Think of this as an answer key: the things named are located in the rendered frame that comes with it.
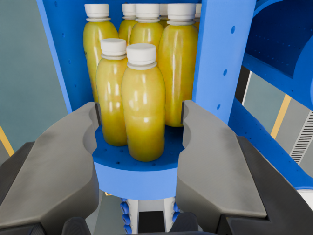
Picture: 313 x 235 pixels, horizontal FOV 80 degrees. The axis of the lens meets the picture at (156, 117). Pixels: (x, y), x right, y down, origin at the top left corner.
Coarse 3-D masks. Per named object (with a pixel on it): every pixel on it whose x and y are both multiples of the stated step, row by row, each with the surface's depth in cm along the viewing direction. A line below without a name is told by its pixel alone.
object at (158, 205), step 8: (144, 200) 72; (152, 200) 72; (160, 200) 72; (144, 208) 69; (152, 208) 69; (160, 208) 69; (144, 216) 65; (152, 216) 65; (160, 216) 65; (144, 224) 63; (152, 224) 63; (160, 224) 63; (136, 232) 62; (144, 232) 61; (152, 232) 61; (160, 232) 61
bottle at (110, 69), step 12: (108, 60) 29; (120, 60) 29; (96, 72) 30; (108, 72) 29; (120, 72) 29; (96, 84) 31; (108, 84) 29; (120, 84) 29; (108, 96) 30; (120, 96) 30; (108, 108) 31; (120, 108) 31; (108, 120) 33; (120, 120) 32; (108, 132) 34; (120, 132) 34; (120, 144) 35
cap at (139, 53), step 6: (126, 48) 24; (132, 48) 24; (138, 48) 24; (144, 48) 24; (150, 48) 24; (132, 54) 24; (138, 54) 23; (144, 54) 23; (150, 54) 24; (132, 60) 24; (138, 60) 24; (144, 60) 24; (150, 60) 24
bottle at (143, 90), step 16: (128, 64) 25; (144, 64) 24; (128, 80) 25; (144, 80) 24; (160, 80) 26; (128, 96) 26; (144, 96) 25; (160, 96) 26; (128, 112) 27; (144, 112) 26; (160, 112) 28; (128, 128) 29; (144, 128) 28; (160, 128) 29; (128, 144) 32; (144, 144) 30; (160, 144) 31; (144, 160) 32
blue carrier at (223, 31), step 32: (64, 0) 30; (96, 0) 35; (128, 0) 37; (160, 0) 38; (192, 0) 35; (224, 0) 16; (64, 32) 30; (224, 32) 18; (64, 64) 31; (224, 64) 20; (64, 96) 32; (192, 96) 20; (224, 96) 23; (96, 160) 25; (128, 160) 33; (160, 160) 33; (128, 192) 26; (160, 192) 26
